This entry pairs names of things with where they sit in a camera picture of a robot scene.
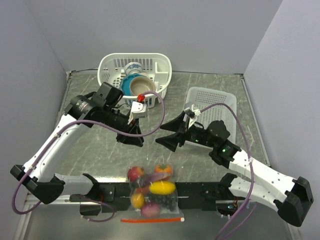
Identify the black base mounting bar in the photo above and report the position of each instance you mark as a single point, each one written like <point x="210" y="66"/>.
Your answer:
<point x="186" y="196"/>

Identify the beige ceramic bowl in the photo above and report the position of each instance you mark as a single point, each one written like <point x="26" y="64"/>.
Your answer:
<point x="140" y="85"/>

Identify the purple fake eggplant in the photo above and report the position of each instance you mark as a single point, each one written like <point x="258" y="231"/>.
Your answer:
<point x="146" y="179"/>

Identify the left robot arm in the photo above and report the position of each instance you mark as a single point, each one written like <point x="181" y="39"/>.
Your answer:
<point x="39" y="175"/>

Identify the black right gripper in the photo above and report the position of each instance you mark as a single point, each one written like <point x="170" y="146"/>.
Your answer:
<point x="177" y="125"/>

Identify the clear zip top bag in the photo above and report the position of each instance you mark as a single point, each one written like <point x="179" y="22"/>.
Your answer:
<point x="133" y="216"/>

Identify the dark fake grapes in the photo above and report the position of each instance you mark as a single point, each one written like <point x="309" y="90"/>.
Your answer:
<point x="169" y="202"/>

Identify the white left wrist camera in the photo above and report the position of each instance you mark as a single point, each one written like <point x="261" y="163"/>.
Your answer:
<point x="138" y="110"/>

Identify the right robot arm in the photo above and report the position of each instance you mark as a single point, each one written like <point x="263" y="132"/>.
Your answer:
<point x="290" y="197"/>

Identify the blue plate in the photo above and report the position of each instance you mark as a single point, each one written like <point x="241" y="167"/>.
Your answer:
<point x="125" y="84"/>

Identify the orange fake persimmon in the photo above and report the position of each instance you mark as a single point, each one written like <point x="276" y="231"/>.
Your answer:
<point x="164" y="168"/>

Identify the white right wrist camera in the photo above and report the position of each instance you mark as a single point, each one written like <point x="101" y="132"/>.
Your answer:
<point x="192" y="113"/>

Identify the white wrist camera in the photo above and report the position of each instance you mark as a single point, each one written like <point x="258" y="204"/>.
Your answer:
<point x="192" y="113"/>
<point x="138" y="110"/>

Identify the blue white porcelain bowl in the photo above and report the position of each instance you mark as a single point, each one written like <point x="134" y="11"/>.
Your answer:
<point x="133" y="68"/>

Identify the purple fake onion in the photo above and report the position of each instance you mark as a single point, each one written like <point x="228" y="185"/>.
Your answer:
<point x="150" y="210"/>

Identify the small yellow fake fruit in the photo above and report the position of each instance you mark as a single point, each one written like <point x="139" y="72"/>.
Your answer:
<point x="137" y="200"/>

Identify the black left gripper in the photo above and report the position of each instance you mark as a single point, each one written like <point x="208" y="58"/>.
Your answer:
<point x="135" y="141"/>

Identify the white perforated plastic basket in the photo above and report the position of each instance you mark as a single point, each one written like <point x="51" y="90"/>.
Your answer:
<point x="203" y="97"/>

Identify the red fake apple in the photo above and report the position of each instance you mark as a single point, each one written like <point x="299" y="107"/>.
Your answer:
<point x="134" y="172"/>

